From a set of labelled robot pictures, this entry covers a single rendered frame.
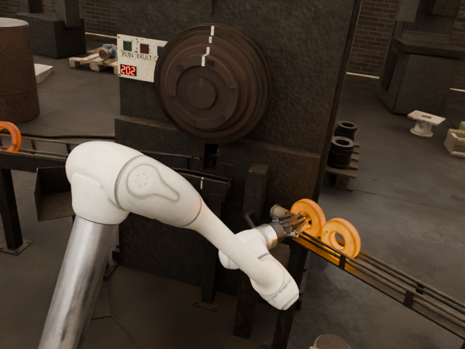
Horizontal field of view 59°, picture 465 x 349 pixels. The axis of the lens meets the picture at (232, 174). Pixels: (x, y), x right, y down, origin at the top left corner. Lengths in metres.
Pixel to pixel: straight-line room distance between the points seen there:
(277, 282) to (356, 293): 1.24
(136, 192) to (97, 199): 0.14
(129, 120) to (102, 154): 1.03
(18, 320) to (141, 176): 1.52
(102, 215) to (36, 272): 1.55
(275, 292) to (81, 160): 0.68
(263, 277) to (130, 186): 0.53
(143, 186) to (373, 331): 1.70
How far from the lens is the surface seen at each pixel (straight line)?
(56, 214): 1.82
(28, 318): 2.26
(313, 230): 1.59
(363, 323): 2.33
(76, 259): 1.02
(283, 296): 1.29
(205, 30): 1.62
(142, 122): 1.96
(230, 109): 1.56
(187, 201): 0.89
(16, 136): 2.34
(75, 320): 1.08
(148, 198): 0.83
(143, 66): 1.90
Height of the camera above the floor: 1.57
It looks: 27 degrees down
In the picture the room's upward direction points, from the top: 6 degrees clockwise
